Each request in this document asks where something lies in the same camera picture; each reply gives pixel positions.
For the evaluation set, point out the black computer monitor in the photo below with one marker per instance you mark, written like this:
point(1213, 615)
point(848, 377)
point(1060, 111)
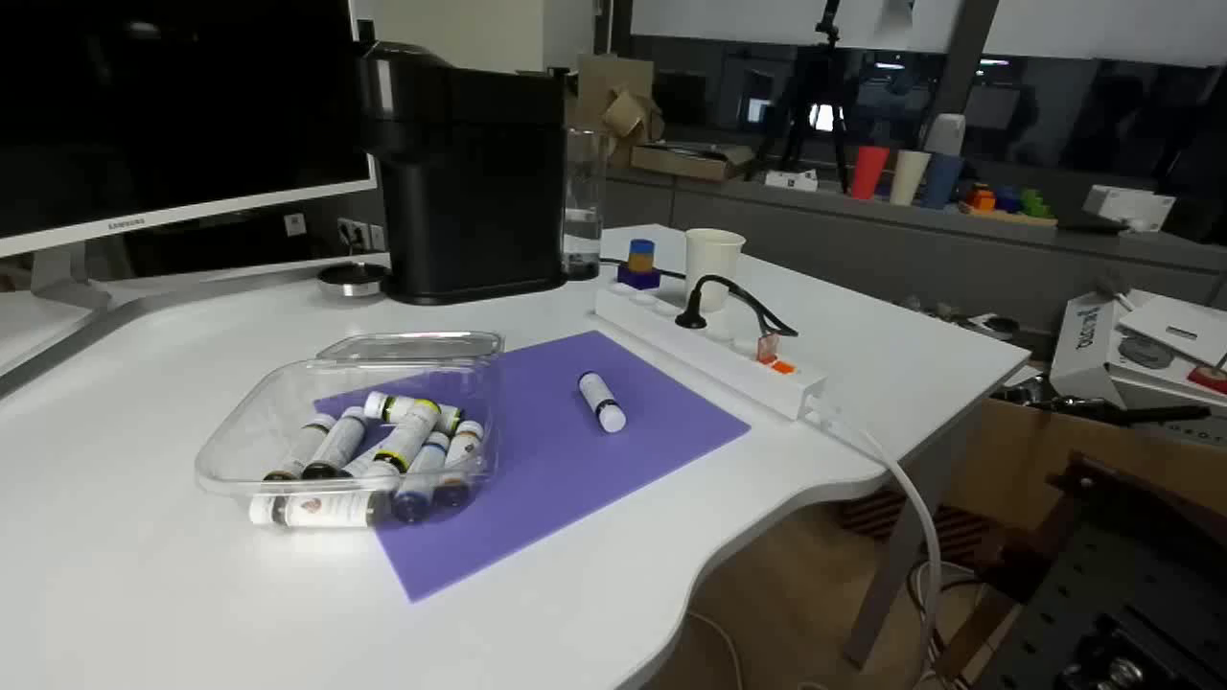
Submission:
point(166, 88)

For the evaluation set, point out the green toy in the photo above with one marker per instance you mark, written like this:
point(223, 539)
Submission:
point(1033, 205)

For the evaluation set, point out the beige cup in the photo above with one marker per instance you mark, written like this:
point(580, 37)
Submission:
point(910, 179)

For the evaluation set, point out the red cup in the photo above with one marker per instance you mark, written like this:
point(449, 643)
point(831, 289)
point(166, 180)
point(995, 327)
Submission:
point(869, 174)

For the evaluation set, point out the brown cardboard box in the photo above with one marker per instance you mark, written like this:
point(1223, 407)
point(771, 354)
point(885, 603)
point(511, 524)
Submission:
point(637, 118)

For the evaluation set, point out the black coffee machine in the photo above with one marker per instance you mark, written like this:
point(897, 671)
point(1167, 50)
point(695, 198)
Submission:
point(467, 179)

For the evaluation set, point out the blue cup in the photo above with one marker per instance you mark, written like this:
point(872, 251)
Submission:
point(940, 180)

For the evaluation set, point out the orange toy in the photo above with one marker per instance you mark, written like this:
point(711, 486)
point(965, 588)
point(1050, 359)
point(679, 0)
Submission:
point(979, 201)

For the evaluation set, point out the clear water tank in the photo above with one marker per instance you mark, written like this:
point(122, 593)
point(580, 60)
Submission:
point(586, 192)

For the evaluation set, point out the grey cup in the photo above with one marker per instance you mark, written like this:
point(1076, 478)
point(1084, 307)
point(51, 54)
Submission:
point(950, 133)

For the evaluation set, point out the long white tube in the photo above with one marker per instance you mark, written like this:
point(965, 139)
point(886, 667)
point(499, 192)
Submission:
point(400, 451)

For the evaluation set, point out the white printed cardboard box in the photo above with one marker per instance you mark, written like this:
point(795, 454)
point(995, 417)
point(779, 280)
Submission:
point(1144, 346)

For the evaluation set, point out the white tube with yellow band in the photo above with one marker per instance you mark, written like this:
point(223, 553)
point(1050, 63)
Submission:
point(409, 407)

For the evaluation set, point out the white tube with dark cap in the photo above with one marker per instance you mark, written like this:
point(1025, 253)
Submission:
point(423, 478)
point(463, 463)

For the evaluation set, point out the small white box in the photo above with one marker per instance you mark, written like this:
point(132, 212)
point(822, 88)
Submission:
point(1129, 207)

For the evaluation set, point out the round black metal tray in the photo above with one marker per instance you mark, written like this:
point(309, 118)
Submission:
point(350, 276)

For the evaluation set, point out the white paper cup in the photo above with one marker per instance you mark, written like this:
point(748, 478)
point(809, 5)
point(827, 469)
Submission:
point(713, 253)

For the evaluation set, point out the clear plastic bowl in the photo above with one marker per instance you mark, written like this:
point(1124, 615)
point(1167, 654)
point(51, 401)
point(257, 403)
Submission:
point(262, 417)

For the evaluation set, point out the purple paper mat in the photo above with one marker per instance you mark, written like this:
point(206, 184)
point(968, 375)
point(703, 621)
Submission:
point(577, 473)

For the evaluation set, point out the blue and orange block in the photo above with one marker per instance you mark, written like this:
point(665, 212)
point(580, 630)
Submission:
point(643, 263)

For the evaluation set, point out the white tube with black cap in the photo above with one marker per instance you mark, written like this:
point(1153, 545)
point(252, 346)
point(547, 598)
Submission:
point(338, 442)
point(304, 445)

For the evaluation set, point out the black tripod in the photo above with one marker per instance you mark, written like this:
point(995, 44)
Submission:
point(818, 88)

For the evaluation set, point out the white tube with red print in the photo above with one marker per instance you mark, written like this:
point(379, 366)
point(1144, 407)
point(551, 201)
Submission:
point(312, 511)

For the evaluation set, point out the white power strip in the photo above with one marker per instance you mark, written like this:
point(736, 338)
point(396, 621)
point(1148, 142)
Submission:
point(713, 350)

